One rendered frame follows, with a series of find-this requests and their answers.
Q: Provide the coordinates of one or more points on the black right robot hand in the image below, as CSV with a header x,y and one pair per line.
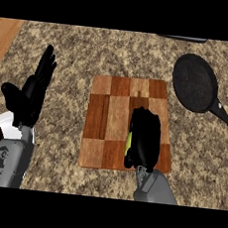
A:
x,y
146,139

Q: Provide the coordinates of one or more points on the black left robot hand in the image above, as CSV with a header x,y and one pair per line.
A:
x,y
31,100

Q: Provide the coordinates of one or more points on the yellow lemon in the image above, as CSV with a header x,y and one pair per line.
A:
x,y
128,144

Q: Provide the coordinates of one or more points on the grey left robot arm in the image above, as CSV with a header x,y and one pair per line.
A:
x,y
8,161

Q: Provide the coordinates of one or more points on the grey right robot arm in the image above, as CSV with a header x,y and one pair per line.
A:
x,y
153,186

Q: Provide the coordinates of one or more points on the checkered wooden cutting board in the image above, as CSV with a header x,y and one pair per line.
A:
x,y
115,119

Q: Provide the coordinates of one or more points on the black frying pan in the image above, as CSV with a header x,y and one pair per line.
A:
x,y
195,83

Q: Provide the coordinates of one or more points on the white plate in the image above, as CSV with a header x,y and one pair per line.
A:
x,y
0,124

